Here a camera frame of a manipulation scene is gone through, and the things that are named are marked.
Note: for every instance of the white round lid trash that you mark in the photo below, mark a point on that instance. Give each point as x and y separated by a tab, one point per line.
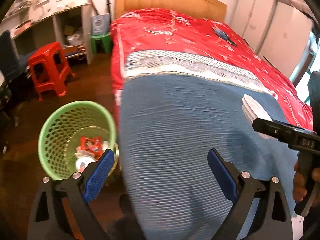
253	110

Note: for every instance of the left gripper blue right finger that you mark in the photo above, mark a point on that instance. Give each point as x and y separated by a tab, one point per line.
237	187

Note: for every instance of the light blue paper bag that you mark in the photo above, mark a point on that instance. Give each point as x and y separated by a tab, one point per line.
100	24

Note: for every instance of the white plastic bag under desk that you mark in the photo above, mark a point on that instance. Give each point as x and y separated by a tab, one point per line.
76	39

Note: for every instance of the person right hand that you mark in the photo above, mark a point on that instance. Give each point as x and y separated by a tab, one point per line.
299	190

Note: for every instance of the red snack wrapper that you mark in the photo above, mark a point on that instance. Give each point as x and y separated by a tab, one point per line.
92	145

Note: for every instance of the green perforated trash basket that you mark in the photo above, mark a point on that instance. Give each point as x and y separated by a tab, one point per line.
61	133

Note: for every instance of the dark blue chair near shelf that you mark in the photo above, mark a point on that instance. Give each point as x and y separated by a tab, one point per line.
14	68

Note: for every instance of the blue object on bed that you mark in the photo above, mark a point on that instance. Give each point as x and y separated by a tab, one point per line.
221	34

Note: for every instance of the white desk shelving unit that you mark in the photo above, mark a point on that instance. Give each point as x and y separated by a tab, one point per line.
36	23

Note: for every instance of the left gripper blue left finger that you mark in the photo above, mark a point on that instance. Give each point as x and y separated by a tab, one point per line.
83	187

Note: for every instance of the red floral bed quilt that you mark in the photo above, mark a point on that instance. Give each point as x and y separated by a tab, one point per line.
165	29

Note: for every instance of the blue ribbed blanket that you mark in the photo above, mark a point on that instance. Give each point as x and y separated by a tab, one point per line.
175	107

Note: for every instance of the white wardrobe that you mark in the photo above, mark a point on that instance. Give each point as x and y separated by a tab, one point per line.
277	32

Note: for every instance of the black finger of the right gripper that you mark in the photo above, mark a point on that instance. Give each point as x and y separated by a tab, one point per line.
283	132

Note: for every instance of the clear cup with printed lid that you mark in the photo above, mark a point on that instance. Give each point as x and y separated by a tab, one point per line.
83	162

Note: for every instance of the red plastic stool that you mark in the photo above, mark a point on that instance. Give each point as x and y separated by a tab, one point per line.
49	69

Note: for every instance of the green plastic stool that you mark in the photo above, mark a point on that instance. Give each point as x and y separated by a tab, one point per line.
105	41

